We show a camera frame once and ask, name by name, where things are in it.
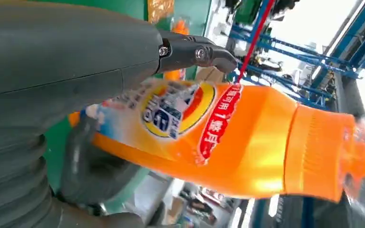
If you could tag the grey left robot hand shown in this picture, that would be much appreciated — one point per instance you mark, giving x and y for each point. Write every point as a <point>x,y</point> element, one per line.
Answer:
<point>59,56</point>

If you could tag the orange drink bottle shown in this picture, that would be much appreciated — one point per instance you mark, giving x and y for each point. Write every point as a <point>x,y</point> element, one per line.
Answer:
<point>258,141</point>
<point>181,28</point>

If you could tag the open cardboard box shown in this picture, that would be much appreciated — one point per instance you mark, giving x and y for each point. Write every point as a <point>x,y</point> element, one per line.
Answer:
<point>209,75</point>

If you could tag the blue metal rack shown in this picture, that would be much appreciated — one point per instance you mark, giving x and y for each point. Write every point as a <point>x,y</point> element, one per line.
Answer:
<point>295,50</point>

